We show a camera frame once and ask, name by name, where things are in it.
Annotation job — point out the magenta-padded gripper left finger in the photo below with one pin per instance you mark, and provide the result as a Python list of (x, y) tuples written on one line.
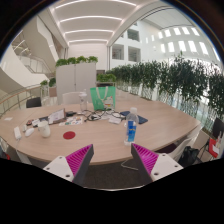
[(60, 166)]

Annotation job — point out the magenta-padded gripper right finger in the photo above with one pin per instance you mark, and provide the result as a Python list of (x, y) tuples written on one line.
[(163, 165)]

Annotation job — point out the clear blue-labelled water bottle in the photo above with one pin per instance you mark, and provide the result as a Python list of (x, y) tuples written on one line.
[(131, 128)]

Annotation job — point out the white chair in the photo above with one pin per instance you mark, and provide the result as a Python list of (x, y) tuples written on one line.
[(182, 148), (71, 97)]

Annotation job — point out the black backpack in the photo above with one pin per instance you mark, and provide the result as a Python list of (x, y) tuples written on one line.
[(188, 156)]

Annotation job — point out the flat round red coaster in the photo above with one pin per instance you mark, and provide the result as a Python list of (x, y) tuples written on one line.
[(69, 135)]

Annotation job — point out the white mug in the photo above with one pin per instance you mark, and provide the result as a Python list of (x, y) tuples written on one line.
[(44, 129)]

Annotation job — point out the colourful sticker sheet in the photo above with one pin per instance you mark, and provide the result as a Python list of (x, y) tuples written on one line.
[(71, 121)]

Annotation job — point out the white computer mouse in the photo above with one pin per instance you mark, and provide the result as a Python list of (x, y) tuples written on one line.
[(29, 132)]

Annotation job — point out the printed booklet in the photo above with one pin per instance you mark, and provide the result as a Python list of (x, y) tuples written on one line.
[(56, 116)]

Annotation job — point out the black notebook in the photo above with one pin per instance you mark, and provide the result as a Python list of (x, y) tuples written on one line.
[(42, 118)]

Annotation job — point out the dark blue flat case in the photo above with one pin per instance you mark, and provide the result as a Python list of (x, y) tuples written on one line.
[(136, 118)]

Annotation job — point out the white power strip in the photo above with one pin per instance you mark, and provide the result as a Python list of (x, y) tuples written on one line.
[(17, 132)]

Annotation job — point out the black chair with red item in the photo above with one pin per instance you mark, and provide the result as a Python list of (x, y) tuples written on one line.
[(217, 131)]

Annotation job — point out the white packet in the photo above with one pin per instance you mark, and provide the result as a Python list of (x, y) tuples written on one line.
[(115, 120)]

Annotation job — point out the clear white-capped shaker bottle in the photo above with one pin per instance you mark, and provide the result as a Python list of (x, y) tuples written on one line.
[(83, 101)]

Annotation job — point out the black office chair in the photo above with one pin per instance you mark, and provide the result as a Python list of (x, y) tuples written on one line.
[(33, 102)]

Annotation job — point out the green tote bag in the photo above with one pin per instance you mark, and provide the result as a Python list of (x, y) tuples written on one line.
[(101, 98)]

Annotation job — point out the small potted plant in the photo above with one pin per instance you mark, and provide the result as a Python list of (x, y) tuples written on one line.
[(44, 83), (52, 82)]

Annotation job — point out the row of green hedge plants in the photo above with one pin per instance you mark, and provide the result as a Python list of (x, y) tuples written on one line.
[(173, 80)]

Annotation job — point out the white cabinet with plants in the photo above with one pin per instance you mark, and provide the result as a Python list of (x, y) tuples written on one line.
[(76, 81)]

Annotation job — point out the low green planter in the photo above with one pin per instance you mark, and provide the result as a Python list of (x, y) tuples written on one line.
[(106, 77)]

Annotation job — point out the ceiling light strips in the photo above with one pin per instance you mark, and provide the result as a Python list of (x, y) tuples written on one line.
[(90, 18)]

